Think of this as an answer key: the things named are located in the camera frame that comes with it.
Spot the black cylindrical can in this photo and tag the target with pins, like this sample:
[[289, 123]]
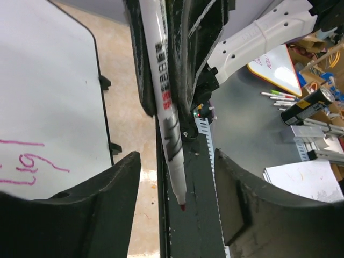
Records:
[[307, 106]]

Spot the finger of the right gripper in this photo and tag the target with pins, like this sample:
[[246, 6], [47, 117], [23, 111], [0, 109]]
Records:
[[141, 59], [194, 30]]

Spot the white whiteboard black frame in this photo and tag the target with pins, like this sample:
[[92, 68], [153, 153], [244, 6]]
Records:
[[54, 133]]

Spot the white paper stack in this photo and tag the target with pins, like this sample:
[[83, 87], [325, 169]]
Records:
[[311, 179]]

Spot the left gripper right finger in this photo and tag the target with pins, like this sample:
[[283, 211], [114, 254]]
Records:
[[262, 220]]

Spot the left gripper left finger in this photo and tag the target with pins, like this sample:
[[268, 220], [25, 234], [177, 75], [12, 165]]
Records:
[[91, 219]]

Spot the small whiteboard in background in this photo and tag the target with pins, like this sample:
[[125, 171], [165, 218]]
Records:
[[276, 67]]

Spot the markers on metal table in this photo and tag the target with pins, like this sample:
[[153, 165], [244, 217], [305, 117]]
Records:
[[281, 100]]

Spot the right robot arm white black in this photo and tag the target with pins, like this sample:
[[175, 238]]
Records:
[[284, 23]]

